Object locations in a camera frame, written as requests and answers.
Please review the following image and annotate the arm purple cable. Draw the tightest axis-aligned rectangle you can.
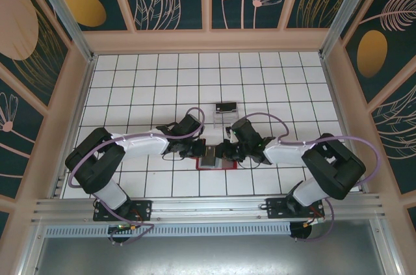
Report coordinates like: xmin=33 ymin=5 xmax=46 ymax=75
xmin=66 ymin=107 xmax=204 ymax=246
xmin=242 ymin=112 xmax=380 ymax=243

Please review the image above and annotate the slotted grey cable duct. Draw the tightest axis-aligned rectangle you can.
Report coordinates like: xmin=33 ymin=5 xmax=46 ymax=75
xmin=44 ymin=222 xmax=292 ymax=237

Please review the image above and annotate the grey credit card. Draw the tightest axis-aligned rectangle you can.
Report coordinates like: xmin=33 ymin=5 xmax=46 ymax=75
xmin=203 ymin=146 xmax=218 ymax=166

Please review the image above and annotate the clear acrylic card stand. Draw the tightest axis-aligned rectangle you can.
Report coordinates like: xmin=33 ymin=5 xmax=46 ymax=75
xmin=213 ymin=101 xmax=240 ymax=131

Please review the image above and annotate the red card holder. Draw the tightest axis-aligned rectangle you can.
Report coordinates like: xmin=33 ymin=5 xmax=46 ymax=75
xmin=194 ymin=156 xmax=239 ymax=171

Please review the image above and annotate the aluminium frame post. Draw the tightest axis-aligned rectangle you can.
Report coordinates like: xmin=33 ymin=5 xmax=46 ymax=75
xmin=25 ymin=0 xmax=99 ymax=64
xmin=318 ymin=0 xmax=375 ymax=59

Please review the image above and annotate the steel sheet panel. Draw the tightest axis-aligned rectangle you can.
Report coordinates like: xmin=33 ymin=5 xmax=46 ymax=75
xmin=32 ymin=234 xmax=388 ymax=275

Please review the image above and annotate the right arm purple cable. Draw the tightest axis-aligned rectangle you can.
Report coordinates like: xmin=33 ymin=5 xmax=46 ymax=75
xmin=242 ymin=112 xmax=380 ymax=243

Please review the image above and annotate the small green-lit circuit board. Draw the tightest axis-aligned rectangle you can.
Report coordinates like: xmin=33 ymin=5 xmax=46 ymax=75
xmin=109 ymin=222 xmax=137 ymax=233

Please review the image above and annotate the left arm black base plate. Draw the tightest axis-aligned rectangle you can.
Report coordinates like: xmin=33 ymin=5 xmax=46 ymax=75
xmin=93 ymin=199 xmax=153 ymax=222

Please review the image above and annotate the aluminium mounting rail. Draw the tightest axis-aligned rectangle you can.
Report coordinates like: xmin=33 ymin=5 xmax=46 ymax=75
xmin=31 ymin=194 xmax=391 ymax=224

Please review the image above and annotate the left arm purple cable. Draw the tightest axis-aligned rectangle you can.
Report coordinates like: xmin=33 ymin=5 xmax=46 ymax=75
xmin=66 ymin=107 xmax=204 ymax=246

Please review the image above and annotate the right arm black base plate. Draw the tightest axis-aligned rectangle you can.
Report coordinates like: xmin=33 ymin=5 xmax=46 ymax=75
xmin=265 ymin=197 xmax=326 ymax=220

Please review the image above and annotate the black credit card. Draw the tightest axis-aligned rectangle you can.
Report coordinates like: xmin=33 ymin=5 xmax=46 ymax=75
xmin=214 ymin=101 xmax=237 ymax=114

